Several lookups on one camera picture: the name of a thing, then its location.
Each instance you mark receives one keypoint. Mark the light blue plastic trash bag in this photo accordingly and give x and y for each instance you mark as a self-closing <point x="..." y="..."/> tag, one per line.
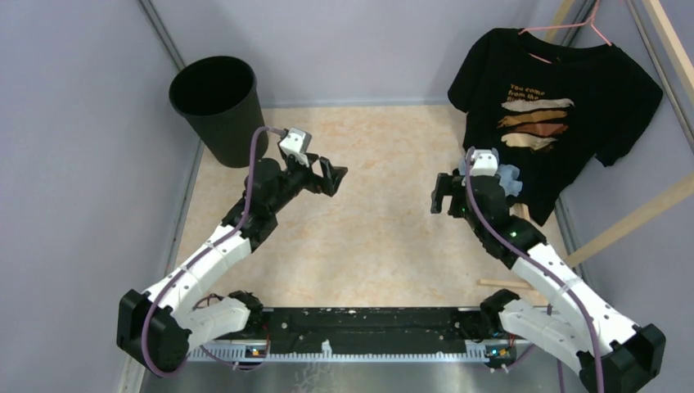
<point x="506" y="176"/>

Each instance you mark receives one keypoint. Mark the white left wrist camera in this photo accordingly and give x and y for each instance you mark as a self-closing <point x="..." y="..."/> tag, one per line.
<point x="295" y="144"/>

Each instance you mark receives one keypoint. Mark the wooden stick on floor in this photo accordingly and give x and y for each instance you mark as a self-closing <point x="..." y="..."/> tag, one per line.
<point x="504" y="283"/>

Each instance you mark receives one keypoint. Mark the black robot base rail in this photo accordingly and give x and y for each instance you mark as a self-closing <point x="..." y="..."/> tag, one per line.
<point x="365" y="335"/>

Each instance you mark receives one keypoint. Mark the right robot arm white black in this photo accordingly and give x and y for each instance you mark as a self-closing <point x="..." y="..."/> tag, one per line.
<point x="607" y="350"/>

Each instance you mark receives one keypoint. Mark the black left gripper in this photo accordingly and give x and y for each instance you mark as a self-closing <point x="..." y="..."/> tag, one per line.
<point x="332" y="175"/>

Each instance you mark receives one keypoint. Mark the black printed t-shirt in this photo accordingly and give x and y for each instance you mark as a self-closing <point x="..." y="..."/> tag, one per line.
<point x="548" y="109"/>

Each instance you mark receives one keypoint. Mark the pink wire clothes hanger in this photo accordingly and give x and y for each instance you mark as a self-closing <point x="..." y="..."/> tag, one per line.
<point x="589" y="21"/>

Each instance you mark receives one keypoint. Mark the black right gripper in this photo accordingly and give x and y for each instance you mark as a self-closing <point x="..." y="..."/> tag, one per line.
<point x="448" y="185"/>

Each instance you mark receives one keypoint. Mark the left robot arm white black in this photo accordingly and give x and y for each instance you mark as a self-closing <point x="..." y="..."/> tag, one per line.
<point x="160" y="326"/>

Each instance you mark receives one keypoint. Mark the wooden frame bar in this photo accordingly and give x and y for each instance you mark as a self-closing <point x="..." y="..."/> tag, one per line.
<point x="669" y="198"/>

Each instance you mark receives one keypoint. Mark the black plastic trash bin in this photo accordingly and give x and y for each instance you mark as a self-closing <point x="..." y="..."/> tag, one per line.
<point x="218" y="97"/>

